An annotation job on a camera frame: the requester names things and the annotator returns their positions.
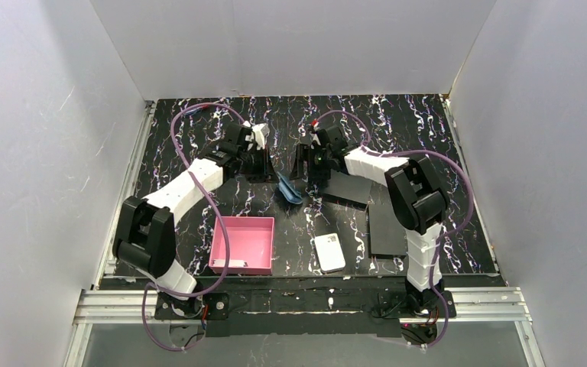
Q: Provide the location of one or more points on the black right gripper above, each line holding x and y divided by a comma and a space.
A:
309, 162

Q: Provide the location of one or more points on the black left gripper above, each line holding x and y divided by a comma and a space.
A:
261, 159

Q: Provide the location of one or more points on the blue leather card holder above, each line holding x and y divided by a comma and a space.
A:
288, 190

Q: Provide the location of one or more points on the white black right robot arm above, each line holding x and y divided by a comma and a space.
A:
419, 203

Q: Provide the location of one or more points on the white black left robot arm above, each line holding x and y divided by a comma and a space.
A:
145, 237

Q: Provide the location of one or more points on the pink plastic tray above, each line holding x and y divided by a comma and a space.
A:
251, 245

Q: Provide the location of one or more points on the white small box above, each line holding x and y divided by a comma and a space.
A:
329, 253

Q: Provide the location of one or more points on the flat black rectangular box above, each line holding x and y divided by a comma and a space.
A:
387, 237

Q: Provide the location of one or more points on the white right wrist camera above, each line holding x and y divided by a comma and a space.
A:
314, 136

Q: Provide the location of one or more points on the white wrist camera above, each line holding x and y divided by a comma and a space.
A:
260, 134
314, 136

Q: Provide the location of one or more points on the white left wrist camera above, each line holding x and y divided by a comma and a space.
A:
260, 134

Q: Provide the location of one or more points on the blue red handled screwdriver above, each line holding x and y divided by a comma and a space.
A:
198, 108

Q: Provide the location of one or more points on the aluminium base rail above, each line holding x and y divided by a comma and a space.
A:
308, 311

